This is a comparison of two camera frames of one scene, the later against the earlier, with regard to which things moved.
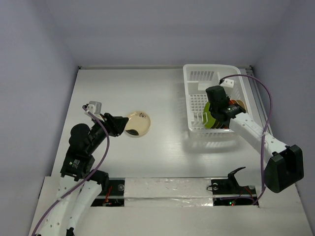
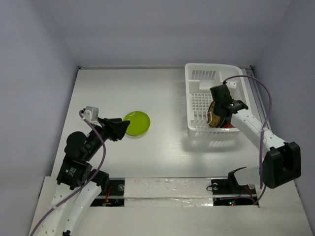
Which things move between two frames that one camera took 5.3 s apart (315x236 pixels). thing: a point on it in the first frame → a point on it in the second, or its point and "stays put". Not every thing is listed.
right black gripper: x=219 y=114 stays put
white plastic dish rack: x=199 y=77 stays put
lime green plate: x=208 y=119 → x=140 y=123
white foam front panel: x=168 y=192 stays put
